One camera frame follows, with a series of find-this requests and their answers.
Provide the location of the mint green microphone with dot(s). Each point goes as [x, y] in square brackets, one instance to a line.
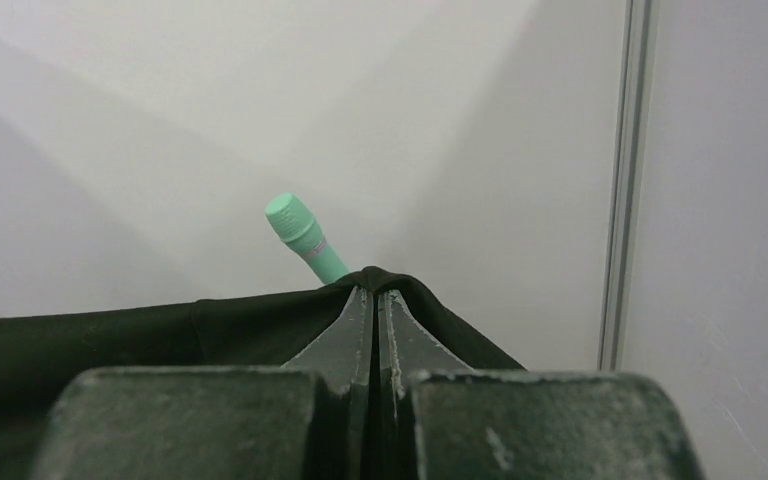
[298, 228]

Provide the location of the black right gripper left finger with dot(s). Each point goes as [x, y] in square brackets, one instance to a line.
[341, 353]

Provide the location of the black printed t-shirt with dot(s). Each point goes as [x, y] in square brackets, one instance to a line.
[40, 355]

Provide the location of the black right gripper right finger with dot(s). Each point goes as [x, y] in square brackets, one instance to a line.
[407, 347]

